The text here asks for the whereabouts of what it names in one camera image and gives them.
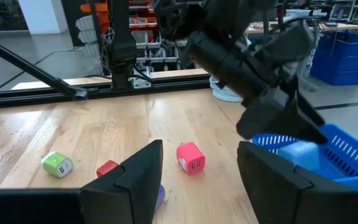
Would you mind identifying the white arm base bracket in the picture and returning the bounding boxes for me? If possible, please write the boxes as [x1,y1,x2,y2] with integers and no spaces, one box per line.
[128,66,153,90]

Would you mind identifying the tall red block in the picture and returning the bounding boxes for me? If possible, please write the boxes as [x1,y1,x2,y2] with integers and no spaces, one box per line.
[176,141,206,175]

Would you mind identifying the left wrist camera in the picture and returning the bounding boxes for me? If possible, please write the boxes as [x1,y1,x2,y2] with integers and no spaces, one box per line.
[253,18,314,77]

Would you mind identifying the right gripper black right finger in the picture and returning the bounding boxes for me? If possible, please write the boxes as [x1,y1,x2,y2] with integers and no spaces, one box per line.
[237,141,358,224]

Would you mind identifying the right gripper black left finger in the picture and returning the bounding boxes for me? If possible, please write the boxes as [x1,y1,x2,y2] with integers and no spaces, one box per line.
[80,139,163,224]

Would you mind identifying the blue device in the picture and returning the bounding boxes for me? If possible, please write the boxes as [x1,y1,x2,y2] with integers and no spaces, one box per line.
[154,184,166,212]

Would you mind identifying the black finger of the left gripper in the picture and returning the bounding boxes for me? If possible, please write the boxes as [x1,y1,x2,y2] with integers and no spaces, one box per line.
[272,106,329,145]
[295,92,326,126]

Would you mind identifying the black table frame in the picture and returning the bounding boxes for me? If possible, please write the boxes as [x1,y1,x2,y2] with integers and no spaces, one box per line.
[0,30,213,111]

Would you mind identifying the red USB charger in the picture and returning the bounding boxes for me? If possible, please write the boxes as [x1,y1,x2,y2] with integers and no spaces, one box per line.
[96,159,120,179]

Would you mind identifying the green white USB charger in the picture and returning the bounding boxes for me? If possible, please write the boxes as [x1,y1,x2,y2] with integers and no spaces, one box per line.
[40,151,74,179]

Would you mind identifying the blue stacked storage bins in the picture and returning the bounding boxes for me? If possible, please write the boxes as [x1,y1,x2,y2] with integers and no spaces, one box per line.
[309,30,358,86]

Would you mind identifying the wooden desk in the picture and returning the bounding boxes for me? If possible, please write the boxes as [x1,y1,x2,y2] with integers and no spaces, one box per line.
[246,21,358,34]

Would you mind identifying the white desk fan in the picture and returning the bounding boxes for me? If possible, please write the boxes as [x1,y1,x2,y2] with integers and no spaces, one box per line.
[209,75,244,103]

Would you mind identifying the blue plastic basket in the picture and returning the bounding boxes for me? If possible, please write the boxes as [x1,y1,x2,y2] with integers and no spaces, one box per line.
[251,123,358,192]

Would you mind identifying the parts shelf with orange bins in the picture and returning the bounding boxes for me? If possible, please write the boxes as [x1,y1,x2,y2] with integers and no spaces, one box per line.
[61,0,186,77]

